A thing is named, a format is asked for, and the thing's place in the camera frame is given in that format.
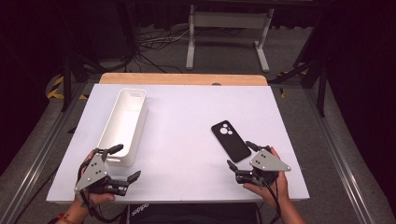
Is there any black tripod stand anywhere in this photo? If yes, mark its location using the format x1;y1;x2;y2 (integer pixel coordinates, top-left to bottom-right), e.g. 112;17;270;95
268;57;329;119
60;46;110;113

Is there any yellow black floor tape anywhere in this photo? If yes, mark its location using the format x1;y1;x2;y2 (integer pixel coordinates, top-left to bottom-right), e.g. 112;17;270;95
277;69;309;99
46;76;90;101

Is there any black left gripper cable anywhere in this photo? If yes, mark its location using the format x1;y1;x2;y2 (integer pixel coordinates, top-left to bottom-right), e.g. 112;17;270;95
77;160;127;224

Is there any person's right hand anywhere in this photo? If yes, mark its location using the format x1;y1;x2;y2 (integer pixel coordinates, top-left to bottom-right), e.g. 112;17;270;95
243;147;292;209

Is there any black phone case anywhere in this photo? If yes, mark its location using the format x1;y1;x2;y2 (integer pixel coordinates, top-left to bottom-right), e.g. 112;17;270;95
210;119;252;163

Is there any person's left hand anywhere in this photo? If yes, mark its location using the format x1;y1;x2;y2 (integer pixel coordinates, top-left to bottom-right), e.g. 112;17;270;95
68;149;117;216

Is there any metal floor rail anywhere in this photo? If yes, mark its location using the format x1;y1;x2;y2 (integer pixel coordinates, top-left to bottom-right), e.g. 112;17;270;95
303;88;376;224
0;82;92;224

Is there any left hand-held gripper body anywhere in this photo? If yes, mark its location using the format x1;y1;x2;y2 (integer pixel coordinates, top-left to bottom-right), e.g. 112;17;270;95
74;147;131;197

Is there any white-legged desk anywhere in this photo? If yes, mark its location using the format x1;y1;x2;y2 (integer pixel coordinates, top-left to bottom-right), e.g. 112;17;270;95
185;4;275;73

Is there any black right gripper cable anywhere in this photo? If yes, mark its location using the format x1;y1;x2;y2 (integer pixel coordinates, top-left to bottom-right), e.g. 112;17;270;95
256;178;284;224

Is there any person's black clothing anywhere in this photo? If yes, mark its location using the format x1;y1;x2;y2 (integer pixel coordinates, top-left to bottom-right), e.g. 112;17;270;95
120;202;261;224

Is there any bundle of floor cables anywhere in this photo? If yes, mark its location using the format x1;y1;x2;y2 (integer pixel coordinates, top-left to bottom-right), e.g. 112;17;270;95
134;26;191;75

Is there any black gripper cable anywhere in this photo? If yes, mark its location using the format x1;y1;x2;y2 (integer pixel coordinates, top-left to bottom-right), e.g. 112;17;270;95
77;160;127;224
256;178;284;224

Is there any white rectangular plastic bin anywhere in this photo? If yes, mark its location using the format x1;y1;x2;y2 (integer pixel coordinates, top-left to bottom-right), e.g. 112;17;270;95
96;88;149;168

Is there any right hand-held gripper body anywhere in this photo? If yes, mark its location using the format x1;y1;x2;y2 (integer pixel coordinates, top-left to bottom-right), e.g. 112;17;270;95
234;148;292;190

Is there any white table cover board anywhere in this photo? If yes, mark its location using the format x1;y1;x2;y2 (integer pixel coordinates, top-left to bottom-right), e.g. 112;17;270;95
46;83;311;204

